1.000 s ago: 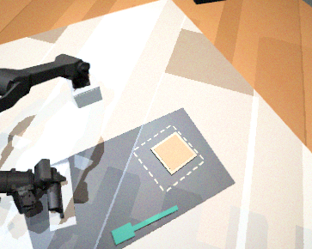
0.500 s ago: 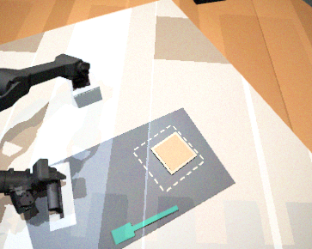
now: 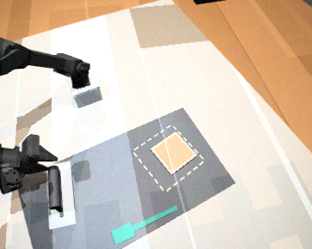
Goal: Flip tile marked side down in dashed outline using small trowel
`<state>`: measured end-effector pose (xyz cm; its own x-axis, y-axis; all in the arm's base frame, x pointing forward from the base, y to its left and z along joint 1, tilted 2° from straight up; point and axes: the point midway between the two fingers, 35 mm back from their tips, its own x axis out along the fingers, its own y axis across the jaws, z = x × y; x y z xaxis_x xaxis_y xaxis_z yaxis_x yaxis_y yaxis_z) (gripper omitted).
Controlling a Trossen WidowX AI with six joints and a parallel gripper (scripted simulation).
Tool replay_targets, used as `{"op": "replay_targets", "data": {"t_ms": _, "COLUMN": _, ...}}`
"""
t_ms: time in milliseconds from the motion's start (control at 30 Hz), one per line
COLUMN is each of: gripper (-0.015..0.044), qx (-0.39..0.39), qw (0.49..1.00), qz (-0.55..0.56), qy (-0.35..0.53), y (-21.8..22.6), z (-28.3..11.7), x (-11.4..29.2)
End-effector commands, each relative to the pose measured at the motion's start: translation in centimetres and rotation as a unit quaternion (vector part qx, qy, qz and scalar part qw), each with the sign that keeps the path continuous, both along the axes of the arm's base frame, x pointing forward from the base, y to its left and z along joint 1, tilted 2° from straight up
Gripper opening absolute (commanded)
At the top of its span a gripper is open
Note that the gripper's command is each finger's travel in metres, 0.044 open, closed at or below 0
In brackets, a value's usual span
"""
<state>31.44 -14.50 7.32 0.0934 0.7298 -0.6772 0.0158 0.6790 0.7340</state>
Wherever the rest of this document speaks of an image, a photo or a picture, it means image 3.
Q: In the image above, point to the beige square tile with dark centre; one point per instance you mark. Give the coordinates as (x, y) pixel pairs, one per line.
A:
(173, 153)

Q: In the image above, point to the turquoise small trowel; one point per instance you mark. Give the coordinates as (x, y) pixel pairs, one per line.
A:
(127, 231)

